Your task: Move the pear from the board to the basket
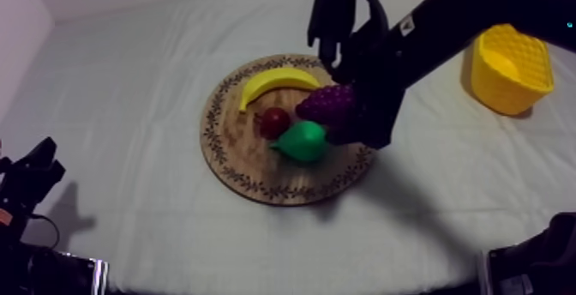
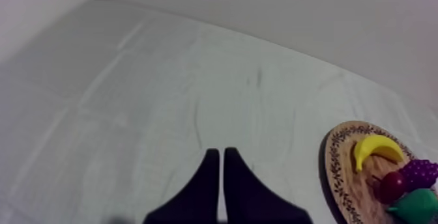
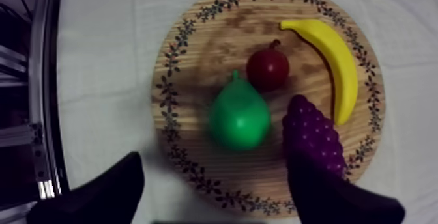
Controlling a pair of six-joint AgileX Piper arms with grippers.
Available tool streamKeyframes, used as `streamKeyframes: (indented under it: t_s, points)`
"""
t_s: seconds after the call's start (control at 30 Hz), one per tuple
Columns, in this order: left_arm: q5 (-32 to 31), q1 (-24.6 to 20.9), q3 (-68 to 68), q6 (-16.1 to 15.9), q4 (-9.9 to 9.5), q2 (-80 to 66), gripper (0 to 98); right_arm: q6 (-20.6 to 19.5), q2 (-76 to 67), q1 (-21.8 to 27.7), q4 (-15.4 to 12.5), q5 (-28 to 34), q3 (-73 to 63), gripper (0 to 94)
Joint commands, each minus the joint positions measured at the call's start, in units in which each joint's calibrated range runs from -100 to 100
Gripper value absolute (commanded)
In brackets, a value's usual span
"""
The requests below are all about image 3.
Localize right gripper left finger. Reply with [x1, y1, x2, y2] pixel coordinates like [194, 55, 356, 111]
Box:
[26, 150, 145, 224]

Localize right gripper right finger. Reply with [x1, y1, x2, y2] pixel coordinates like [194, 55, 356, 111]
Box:
[286, 149, 407, 224]

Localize round wooden board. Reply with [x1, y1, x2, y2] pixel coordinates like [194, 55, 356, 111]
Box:
[150, 0, 387, 218]

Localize purple toy grapes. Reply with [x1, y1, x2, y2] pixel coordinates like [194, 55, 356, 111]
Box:
[281, 94, 347, 180]

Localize silver metal bar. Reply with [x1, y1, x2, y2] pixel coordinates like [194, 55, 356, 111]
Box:
[28, 0, 65, 199]

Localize yellow toy banana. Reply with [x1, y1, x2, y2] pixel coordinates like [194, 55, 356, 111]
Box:
[280, 18, 359, 126]

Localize small red fruit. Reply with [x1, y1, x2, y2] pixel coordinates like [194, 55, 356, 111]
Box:
[245, 39, 291, 92]

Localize grey metal frame bar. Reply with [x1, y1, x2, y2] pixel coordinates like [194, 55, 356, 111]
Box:
[0, 44, 29, 88]
[0, 124, 38, 148]

